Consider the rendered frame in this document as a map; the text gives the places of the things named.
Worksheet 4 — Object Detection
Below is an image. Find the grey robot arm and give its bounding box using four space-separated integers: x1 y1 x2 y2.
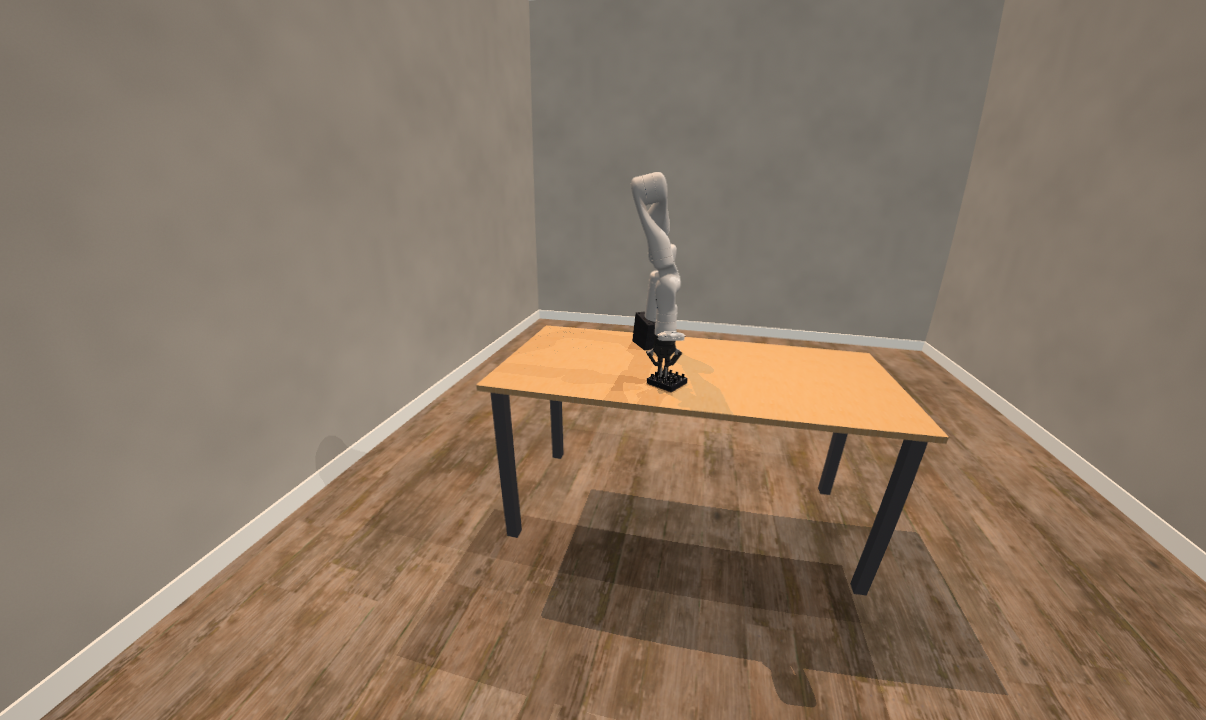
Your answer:
631 172 685 341

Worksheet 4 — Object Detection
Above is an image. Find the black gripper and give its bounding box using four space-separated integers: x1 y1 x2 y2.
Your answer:
646 333 683 377

